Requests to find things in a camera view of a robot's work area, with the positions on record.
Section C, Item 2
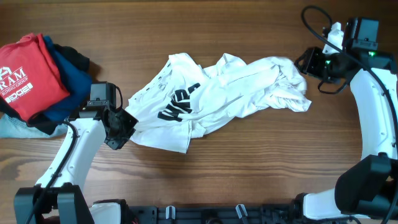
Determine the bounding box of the white t-shirt black print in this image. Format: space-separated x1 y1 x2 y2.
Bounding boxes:
126 53 312 153

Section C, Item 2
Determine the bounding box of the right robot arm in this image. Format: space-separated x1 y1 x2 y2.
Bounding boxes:
295 17 397 223

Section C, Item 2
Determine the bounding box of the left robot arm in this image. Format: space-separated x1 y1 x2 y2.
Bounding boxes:
14 82 138 223

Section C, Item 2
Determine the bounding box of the blue folded t-shirt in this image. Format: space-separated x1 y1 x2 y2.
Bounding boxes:
44 36 93 121

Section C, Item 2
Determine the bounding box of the black folded garment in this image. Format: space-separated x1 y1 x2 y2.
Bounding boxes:
1 43 93 138

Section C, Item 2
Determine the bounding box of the red folded t-shirt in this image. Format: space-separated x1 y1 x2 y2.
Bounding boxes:
1 34 70 121

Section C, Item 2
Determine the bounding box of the light blue denim garment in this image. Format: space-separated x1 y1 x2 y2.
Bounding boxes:
1 114 68 139

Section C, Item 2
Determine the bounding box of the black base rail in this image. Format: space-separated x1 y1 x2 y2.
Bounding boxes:
130 205 296 224

